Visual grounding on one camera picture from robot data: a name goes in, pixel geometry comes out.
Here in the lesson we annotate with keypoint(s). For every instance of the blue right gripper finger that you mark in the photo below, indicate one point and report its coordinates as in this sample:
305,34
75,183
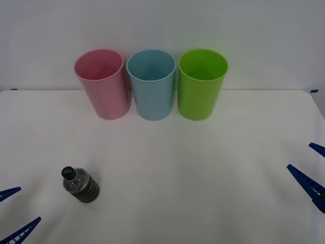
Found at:
318,148
308,184

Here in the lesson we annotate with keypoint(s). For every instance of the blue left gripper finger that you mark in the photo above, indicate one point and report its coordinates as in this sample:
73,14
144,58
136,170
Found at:
7,193
21,232

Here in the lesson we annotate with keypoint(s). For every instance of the small dark plastic bottle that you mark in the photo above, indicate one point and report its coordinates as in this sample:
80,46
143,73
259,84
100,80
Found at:
85,188

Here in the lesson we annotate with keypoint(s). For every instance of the green plastic bin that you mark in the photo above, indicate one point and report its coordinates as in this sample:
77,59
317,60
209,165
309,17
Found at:
198,99

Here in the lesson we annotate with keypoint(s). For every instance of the pink plastic bin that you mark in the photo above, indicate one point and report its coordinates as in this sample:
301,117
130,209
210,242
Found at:
109,99

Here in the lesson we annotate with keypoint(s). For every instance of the pale blue plastic bin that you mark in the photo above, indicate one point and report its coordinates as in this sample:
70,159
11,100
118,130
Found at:
152,99

